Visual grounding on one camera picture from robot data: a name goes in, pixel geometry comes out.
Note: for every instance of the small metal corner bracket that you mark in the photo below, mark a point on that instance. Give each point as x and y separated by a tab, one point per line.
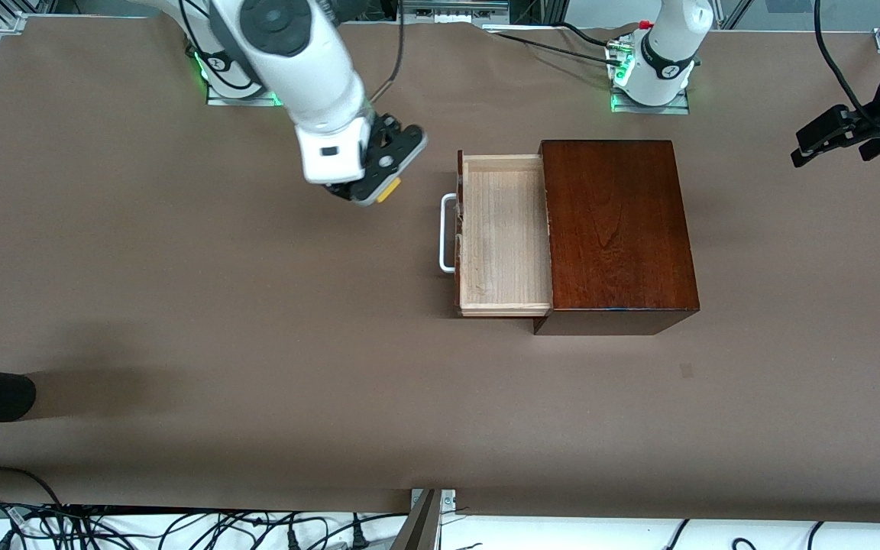
449	500

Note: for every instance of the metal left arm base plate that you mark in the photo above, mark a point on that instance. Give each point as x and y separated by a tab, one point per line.
650	110

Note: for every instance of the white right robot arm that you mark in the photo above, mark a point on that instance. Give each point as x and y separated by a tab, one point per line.
310	69

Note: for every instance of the yellow cube block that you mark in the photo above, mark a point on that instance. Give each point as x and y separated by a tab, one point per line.
389	192

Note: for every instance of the brown table cover sheet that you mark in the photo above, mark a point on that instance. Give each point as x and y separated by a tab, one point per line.
257	344

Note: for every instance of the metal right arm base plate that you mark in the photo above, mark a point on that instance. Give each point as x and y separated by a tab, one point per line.
245	101

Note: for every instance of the dark grey metal post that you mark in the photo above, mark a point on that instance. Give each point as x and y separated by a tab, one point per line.
418	531

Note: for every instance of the dark brown wooden cabinet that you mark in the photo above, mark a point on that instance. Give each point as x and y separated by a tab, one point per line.
623	229

